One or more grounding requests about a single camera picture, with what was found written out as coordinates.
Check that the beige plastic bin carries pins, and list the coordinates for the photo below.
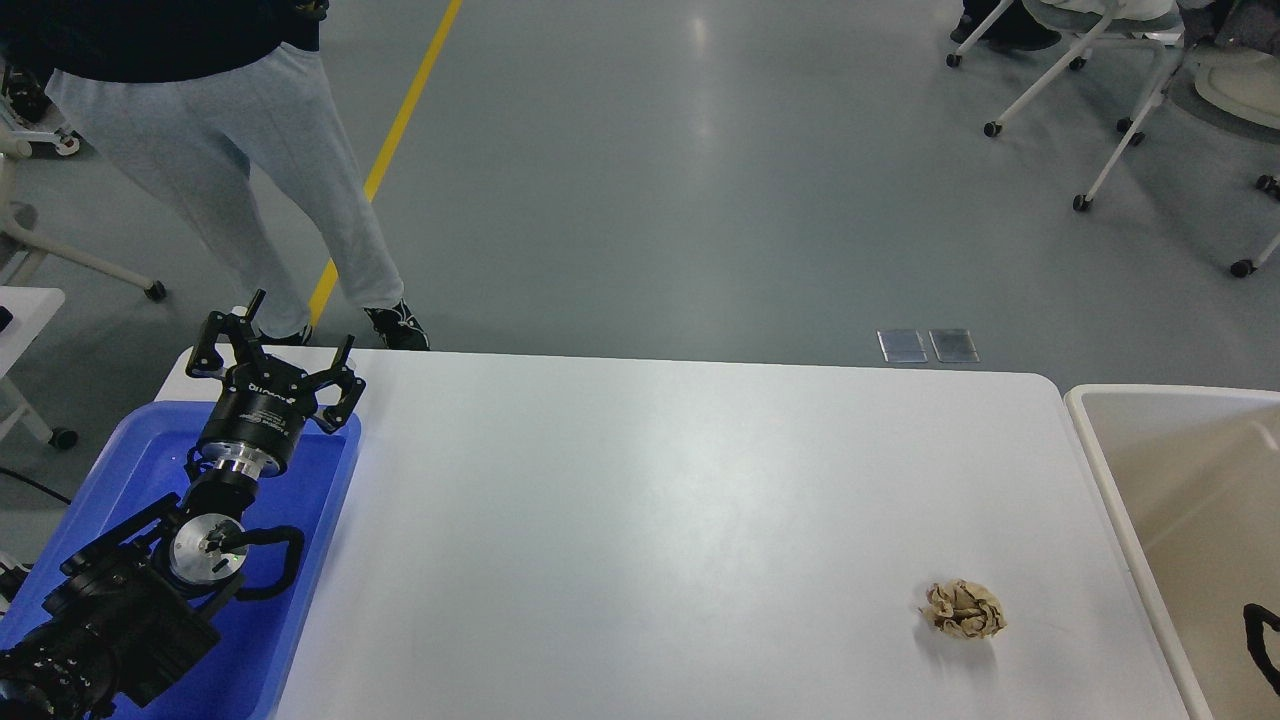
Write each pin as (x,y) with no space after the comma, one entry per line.
(1190,478)

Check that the person in grey trousers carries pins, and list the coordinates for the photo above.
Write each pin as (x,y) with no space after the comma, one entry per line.
(185,98)

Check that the white chair at right edge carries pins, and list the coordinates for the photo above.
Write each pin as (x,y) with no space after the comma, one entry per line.
(1233,47)

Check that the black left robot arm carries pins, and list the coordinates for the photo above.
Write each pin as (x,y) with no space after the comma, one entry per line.
(134,612)

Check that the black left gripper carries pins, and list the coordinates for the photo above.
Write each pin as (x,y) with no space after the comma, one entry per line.
(262,413)

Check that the seated person's black shoes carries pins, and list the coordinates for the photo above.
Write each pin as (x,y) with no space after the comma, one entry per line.
(1015,30)

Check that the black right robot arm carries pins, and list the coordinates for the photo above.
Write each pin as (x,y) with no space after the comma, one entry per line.
(1256,619)

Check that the left metal floor plate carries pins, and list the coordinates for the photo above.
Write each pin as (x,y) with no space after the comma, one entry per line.
(902,346)

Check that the metal floor plate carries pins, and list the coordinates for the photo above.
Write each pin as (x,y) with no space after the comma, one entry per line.
(902,346)
(955,346)

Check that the white rolling chair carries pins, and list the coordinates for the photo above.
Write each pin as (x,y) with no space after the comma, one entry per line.
(1154,26)

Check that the right metal floor plate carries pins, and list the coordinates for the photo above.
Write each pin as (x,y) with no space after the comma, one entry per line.
(955,346)

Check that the crumpled brown paper ball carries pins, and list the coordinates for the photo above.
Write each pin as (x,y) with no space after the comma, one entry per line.
(963,610)

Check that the blue plastic tray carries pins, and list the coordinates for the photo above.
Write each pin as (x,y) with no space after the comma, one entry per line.
(145,459)

